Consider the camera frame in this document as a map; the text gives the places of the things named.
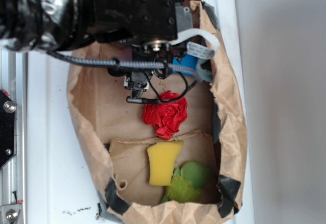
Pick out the yellow sponge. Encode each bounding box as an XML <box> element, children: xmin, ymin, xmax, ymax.
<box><xmin>147</xmin><ymin>141</ymin><xmax>184</xmax><ymax>186</ymax></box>

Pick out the red crumpled paper ball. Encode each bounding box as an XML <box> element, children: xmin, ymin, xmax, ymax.
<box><xmin>142</xmin><ymin>97</ymin><xmax>188</xmax><ymax>140</ymax></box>

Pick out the aluminium frame rail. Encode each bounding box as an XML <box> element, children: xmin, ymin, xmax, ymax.
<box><xmin>1</xmin><ymin>49</ymin><xmax>28</xmax><ymax>223</ymax></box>

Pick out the grey braided cable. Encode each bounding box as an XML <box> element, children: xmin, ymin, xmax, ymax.
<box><xmin>47</xmin><ymin>50</ymin><xmax>204</xmax><ymax>82</ymax></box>

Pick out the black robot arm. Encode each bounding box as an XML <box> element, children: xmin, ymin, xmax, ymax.
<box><xmin>1</xmin><ymin>0</ymin><xmax>195</xmax><ymax>104</ymax></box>

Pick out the teal cloth towel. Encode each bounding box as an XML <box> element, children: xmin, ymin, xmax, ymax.
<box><xmin>196</xmin><ymin>59</ymin><xmax>221</xmax><ymax>144</ymax></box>

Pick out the white flat ribbon cable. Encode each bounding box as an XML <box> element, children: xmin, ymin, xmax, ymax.
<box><xmin>170</xmin><ymin>29</ymin><xmax>221</xmax><ymax>59</ymax></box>

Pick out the brown paper bag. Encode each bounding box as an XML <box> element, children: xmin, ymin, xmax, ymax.
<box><xmin>67</xmin><ymin>0</ymin><xmax>248</xmax><ymax>223</ymax></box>

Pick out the green round ball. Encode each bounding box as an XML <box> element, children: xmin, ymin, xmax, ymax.
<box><xmin>180</xmin><ymin>161</ymin><xmax>212</xmax><ymax>188</ymax></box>

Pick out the white plastic tray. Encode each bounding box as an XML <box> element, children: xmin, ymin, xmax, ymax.
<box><xmin>24</xmin><ymin>0</ymin><xmax>255</xmax><ymax>223</ymax></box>

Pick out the silver corner bracket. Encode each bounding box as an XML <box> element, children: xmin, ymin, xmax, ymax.
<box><xmin>1</xmin><ymin>204</ymin><xmax>21</xmax><ymax>224</ymax></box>

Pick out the thin black cable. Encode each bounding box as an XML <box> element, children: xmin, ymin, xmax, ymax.
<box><xmin>146</xmin><ymin>68</ymin><xmax>199</xmax><ymax>105</ymax></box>

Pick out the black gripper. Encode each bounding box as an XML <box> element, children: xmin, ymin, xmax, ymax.
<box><xmin>88</xmin><ymin>0</ymin><xmax>193</xmax><ymax>104</ymax></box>

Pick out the black metal bracket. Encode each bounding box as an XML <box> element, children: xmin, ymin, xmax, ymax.
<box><xmin>0</xmin><ymin>90</ymin><xmax>17</xmax><ymax>170</ymax></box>

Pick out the lime green fuzzy toy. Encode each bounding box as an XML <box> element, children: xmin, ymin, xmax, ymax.
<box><xmin>160</xmin><ymin>168</ymin><xmax>202</xmax><ymax>204</ymax></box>

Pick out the blue rectangular block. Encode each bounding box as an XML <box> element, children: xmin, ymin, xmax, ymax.
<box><xmin>170</xmin><ymin>54</ymin><xmax>198</xmax><ymax>78</ymax></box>

